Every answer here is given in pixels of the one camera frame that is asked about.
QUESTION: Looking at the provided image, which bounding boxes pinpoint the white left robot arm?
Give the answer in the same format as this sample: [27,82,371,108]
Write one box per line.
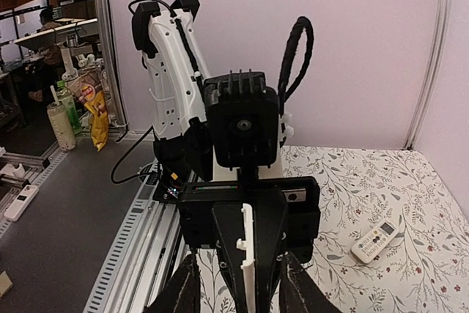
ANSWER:
[128,0,320,312]

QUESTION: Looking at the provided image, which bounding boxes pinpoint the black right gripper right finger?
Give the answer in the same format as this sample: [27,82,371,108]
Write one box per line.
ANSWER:
[280,252,341,313]

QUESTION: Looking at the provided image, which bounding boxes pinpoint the seated person in background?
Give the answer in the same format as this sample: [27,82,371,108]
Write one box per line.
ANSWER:
[28,8,63,103]

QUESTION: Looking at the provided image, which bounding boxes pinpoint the white drink can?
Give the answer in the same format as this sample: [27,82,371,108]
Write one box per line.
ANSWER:
[47,102,76,151]

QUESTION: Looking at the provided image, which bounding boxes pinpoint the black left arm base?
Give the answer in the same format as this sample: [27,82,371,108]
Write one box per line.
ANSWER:
[139,136,192,203]

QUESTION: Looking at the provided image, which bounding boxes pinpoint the left aluminium corner post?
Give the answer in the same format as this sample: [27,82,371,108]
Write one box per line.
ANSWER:
[402,0,452,150]

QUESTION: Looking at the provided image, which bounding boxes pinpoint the floral patterned table mat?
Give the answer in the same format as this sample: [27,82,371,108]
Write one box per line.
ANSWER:
[197,144,469,313]

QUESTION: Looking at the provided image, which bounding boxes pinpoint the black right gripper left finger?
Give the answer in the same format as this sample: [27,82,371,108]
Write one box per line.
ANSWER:
[143,253,201,313]

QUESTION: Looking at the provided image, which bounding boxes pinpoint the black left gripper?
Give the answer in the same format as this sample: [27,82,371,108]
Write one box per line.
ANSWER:
[177,176,320,312]

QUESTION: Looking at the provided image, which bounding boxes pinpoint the aluminium front rail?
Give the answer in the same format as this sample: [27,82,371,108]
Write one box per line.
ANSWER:
[83,180,199,313]

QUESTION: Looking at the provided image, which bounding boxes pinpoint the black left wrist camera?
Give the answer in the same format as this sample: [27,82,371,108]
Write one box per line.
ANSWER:
[204,71,279,168]

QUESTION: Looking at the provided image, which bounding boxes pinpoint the green drink bottle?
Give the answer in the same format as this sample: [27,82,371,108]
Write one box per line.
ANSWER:
[56,80,82,135]

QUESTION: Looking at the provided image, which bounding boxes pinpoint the white remote on floor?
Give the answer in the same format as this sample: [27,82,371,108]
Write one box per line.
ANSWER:
[4,185,39,221]

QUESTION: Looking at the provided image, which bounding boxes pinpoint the white battery compartment cover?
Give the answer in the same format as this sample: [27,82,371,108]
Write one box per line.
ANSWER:
[236,203,256,313]

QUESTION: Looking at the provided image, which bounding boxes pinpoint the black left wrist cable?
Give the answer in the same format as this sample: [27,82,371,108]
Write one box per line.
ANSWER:
[276,15,315,108]

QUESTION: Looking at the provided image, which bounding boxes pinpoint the yellow snack bag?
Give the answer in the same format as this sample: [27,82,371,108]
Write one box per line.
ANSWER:
[67,67,109,151]

